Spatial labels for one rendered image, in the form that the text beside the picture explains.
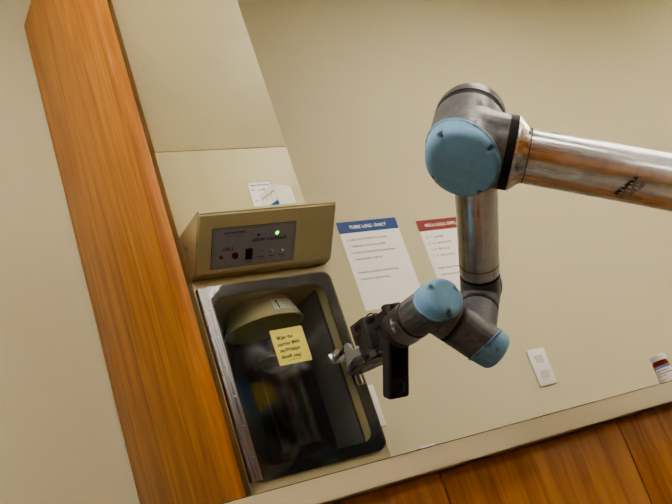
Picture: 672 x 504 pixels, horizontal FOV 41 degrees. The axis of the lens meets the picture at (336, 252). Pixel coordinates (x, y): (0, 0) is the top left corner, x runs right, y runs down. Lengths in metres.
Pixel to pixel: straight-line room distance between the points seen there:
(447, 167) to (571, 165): 0.18
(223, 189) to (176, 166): 0.11
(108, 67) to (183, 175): 0.27
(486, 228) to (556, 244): 1.46
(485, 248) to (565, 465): 0.44
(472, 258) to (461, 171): 0.32
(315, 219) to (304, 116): 0.89
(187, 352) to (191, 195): 0.39
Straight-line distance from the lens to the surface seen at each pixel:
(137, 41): 2.12
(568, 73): 3.60
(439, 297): 1.57
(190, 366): 1.69
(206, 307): 1.82
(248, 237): 1.85
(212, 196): 1.95
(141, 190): 1.82
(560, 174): 1.39
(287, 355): 1.85
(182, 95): 2.07
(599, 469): 1.85
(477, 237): 1.63
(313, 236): 1.93
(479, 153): 1.35
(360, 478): 1.50
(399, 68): 3.08
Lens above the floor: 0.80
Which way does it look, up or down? 18 degrees up
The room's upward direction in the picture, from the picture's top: 19 degrees counter-clockwise
